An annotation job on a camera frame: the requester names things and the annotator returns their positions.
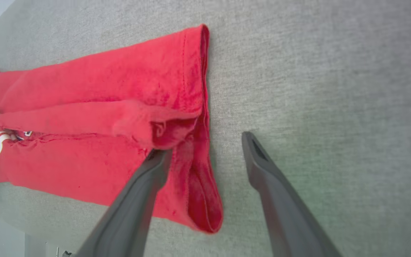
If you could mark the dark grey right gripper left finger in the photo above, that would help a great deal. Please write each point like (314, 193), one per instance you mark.
(130, 214)

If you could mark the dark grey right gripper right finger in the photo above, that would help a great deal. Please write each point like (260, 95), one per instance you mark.
(284, 207)

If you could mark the red and white Bulls jersey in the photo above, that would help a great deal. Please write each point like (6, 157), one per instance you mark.
(102, 117)

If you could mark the grey fabric sofa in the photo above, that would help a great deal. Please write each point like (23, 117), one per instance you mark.
(316, 89)

